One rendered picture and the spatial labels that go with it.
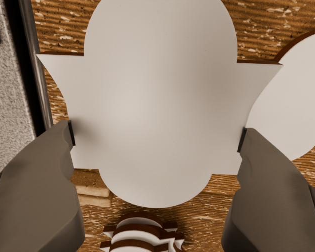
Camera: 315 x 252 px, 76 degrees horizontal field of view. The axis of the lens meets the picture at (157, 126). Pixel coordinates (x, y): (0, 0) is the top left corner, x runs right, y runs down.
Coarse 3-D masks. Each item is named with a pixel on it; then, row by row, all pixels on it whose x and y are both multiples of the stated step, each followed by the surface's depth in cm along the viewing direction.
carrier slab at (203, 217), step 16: (96, 208) 32; (112, 208) 32; (128, 208) 32; (144, 208) 32; (160, 208) 31; (176, 208) 31; (192, 208) 31; (208, 208) 31; (224, 208) 31; (96, 224) 34; (112, 224) 34; (192, 224) 34; (208, 224) 33; (96, 240) 37; (192, 240) 36; (208, 240) 36
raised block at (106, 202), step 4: (112, 192) 28; (80, 196) 26; (84, 196) 26; (88, 196) 26; (92, 196) 26; (96, 196) 27; (100, 196) 27; (108, 196) 27; (112, 196) 28; (80, 200) 27; (84, 200) 27; (88, 200) 26; (92, 200) 26; (96, 200) 26; (100, 200) 26; (104, 200) 26; (108, 200) 27; (88, 204) 27; (92, 204) 27; (96, 204) 27; (100, 204) 27; (104, 204) 27; (108, 204) 27
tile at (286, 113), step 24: (288, 48) 17; (312, 48) 17; (288, 72) 18; (312, 72) 18; (264, 96) 19; (288, 96) 19; (312, 96) 19; (264, 120) 21; (288, 120) 21; (312, 120) 21; (288, 144) 22; (312, 144) 22
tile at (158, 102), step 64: (128, 0) 9; (192, 0) 9; (64, 64) 10; (128, 64) 10; (192, 64) 10; (256, 64) 10; (128, 128) 12; (192, 128) 12; (128, 192) 15; (192, 192) 14
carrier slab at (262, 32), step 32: (32, 0) 16; (64, 0) 16; (96, 0) 16; (224, 0) 16; (256, 0) 16; (288, 0) 16; (64, 32) 18; (256, 32) 17; (288, 32) 17; (224, 192) 29
